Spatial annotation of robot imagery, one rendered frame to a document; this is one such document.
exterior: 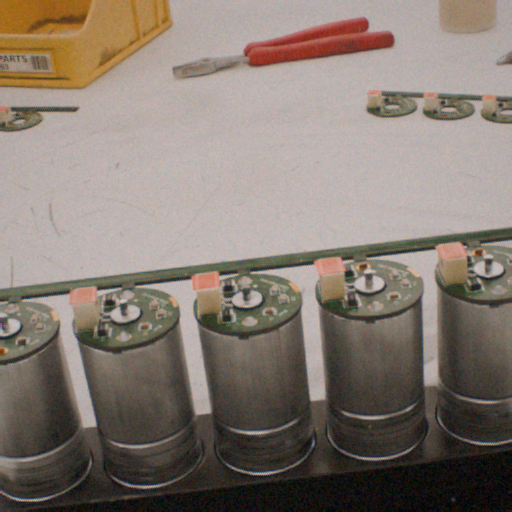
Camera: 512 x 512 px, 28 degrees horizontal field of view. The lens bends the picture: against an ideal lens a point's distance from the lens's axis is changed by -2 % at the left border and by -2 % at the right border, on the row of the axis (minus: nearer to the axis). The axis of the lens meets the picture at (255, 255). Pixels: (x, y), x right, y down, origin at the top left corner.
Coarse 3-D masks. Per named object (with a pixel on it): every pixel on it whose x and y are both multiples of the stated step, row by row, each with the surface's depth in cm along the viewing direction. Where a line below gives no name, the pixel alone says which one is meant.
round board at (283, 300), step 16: (224, 288) 24; (240, 288) 24; (256, 288) 24; (272, 288) 24; (288, 288) 24; (272, 304) 23; (288, 304) 23; (208, 320) 23; (224, 320) 23; (240, 320) 23; (272, 320) 23; (288, 320) 23
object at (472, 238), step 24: (408, 240) 25; (432, 240) 25; (456, 240) 25; (480, 240) 25; (504, 240) 25; (216, 264) 25; (240, 264) 25; (264, 264) 25; (288, 264) 25; (312, 264) 25; (0, 288) 25; (24, 288) 25; (48, 288) 25; (72, 288) 25; (120, 288) 25
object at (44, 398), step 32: (0, 352) 23; (64, 352) 24; (0, 384) 23; (32, 384) 23; (64, 384) 24; (0, 416) 23; (32, 416) 23; (64, 416) 24; (0, 448) 24; (32, 448) 24; (64, 448) 24; (0, 480) 25; (32, 480) 24; (64, 480) 25
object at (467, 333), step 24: (480, 264) 24; (456, 312) 23; (480, 312) 23; (504, 312) 23; (456, 336) 24; (480, 336) 23; (504, 336) 23; (456, 360) 24; (480, 360) 23; (504, 360) 23; (456, 384) 24; (480, 384) 24; (504, 384) 24; (456, 408) 25; (480, 408) 24; (504, 408) 24; (456, 432) 25; (480, 432) 24; (504, 432) 24
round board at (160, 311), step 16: (128, 288) 25; (144, 288) 25; (112, 304) 24; (128, 304) 24; (144, 304) 24; (160, 304) 24; (176, 304) 24; (144, 320) 23; (160, 320) 23; (176, 320) 23; (80, 336) 23; (96, 336) 23; (112, 336) 23; (144, 336) 23; (160, 336) 23
